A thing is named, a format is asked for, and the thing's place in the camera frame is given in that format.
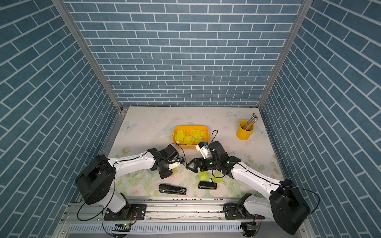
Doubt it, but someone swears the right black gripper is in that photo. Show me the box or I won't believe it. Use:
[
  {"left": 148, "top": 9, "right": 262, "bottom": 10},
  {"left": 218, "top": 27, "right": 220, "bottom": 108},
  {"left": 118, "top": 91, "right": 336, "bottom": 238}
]
[{"left": 187, "top": 157, "right": 220, "bottom": 172}]

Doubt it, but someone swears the small black stapler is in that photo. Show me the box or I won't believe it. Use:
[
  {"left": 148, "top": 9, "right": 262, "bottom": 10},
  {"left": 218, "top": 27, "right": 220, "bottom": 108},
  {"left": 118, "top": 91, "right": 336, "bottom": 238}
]
[{"left": 198, "top": 181, "right": 217, "bottom": 190}]

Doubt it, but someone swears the yellow plastic storage box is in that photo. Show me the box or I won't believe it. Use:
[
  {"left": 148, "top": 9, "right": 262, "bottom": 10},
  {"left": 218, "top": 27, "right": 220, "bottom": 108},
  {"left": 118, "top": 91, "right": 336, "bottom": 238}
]
[{"left": 173, "top": 125, "right": 209, "bottom": 149}]

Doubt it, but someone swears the yellow shuttlecock small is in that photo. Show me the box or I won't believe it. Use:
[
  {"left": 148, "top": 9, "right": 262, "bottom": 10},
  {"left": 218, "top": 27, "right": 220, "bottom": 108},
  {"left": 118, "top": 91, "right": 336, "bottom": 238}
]
[{"left": 190, "top": 130, "right": 206, "bottom": 139}]

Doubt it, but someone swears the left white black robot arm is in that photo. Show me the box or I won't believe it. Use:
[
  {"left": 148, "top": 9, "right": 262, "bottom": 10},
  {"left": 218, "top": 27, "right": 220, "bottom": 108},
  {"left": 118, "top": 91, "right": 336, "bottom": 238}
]
[{"left": 75, "top": 144, "right": 184, "bottom": 213}]

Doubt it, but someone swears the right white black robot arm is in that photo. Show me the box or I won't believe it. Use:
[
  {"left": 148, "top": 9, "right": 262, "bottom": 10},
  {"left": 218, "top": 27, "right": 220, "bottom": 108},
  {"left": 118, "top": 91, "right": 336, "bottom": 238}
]
[{"left": 186, "top": 141, "right": 314, "bottom": 235}]

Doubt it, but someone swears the large black stapler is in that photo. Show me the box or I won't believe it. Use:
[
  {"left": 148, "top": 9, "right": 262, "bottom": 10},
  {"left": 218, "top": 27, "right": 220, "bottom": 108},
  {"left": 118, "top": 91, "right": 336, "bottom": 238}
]
[{"left": 158, "top": 184, "right": 187, "bottom": 195}]

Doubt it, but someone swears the yellow pen cup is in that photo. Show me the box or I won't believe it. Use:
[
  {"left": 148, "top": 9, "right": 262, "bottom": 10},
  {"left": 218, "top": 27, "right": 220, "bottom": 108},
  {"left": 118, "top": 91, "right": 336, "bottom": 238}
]
[{"left": 236, "top": 120, "right": 254, "bottom": 141}]

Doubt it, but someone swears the bundle of pencils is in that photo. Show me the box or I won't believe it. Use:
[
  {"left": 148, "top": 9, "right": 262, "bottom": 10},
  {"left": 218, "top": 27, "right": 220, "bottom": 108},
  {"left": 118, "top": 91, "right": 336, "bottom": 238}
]
[{"left": 243, "top": 113, "right": 258, "bottom": 131}]

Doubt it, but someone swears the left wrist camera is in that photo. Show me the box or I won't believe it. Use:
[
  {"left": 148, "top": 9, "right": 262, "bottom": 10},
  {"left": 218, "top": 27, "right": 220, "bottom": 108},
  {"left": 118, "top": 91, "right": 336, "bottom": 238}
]
[{"left": 169, "top": 157, "right": 185, "bottom": 170}]

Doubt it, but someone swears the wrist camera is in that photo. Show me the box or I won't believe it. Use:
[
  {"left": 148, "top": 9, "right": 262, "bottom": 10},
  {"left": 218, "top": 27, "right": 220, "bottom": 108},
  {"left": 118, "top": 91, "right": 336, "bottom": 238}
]
[
  {"left": 169, "top": 157, "right": 185, "bottom": 170},
  {"left": 196, "top": 142, "right": 212, "bottom": 159}
]

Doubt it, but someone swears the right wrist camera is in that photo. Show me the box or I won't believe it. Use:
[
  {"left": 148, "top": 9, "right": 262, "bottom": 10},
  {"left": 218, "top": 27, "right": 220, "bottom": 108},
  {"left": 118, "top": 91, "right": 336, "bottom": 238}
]
[{"left": 196, "top": 142, "right": 212, "bottom": 159}]

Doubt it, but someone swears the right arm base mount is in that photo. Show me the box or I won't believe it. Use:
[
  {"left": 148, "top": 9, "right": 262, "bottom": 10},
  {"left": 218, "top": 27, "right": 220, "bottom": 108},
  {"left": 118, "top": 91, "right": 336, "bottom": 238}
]
[{"left": 223, "top": 193, "right": 265, "bottom": 220}]

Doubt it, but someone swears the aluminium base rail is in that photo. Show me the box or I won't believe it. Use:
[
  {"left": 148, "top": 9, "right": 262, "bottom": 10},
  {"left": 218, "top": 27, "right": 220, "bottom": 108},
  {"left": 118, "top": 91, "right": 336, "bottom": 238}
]
[{"left": 60, "top": 197, "right": 275, "bottom": 224}]

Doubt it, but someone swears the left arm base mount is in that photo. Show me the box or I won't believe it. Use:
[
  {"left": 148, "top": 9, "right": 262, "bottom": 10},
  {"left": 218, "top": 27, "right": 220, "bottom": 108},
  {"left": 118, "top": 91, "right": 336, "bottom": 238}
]
[{"left": 104, "top": 193, "right": 147, "bottom": 221}]

